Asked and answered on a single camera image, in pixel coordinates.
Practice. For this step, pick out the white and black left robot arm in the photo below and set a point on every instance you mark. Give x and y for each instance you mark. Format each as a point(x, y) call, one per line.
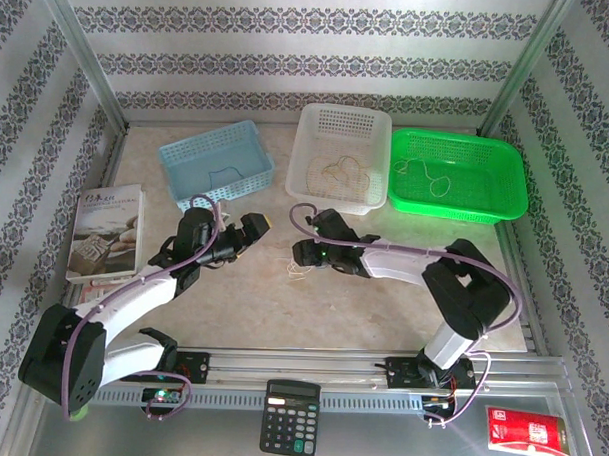
point(122, 301)

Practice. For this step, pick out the red foil packet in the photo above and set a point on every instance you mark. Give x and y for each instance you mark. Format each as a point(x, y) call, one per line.
point(522, 432)

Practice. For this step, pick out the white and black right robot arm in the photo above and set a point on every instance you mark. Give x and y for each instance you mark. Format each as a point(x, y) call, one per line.
point(467, 294)

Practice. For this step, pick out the black desk calculator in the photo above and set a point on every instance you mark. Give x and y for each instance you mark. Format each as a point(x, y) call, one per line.
point(290, 422)

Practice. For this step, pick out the aluminium side rail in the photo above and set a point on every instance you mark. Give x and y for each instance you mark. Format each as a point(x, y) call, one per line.
point(511, 260)
point(113, 156)

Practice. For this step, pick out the small circuit board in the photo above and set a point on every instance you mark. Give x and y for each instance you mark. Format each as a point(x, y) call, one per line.
point(161, 395)
point(436, 403)

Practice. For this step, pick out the paperback book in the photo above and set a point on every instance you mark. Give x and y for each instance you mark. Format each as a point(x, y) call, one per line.
point(104, 231)

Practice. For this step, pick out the green plastic basket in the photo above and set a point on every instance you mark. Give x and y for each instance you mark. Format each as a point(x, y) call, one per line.
point(476, 169)

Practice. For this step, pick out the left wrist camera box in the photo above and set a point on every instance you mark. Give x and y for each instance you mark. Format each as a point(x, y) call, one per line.
point(227, 223)

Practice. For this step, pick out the green tape roll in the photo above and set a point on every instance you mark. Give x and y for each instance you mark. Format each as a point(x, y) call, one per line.
point(80, 417)

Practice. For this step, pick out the aluminium frame post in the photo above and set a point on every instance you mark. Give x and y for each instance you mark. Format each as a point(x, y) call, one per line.
point(530, 66)
point(83, 50)

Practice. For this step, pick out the light blue plastic basket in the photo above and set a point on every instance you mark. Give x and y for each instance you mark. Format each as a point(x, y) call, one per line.
point(207, 154)

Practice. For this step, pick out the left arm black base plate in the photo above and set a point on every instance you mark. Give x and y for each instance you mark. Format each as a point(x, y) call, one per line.
point(194, 366)

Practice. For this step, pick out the pink card packet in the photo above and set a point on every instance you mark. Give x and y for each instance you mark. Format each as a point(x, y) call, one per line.
point(92, 290)

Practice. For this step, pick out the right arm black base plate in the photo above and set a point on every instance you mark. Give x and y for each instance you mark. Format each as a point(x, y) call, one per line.
point(399, 374)

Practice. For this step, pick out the aluminium mounting rail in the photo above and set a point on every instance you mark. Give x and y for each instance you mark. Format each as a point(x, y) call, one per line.
point(290, 362)

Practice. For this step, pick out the white plastic basket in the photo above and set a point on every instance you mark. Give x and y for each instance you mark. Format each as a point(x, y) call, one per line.
point(338, 134)

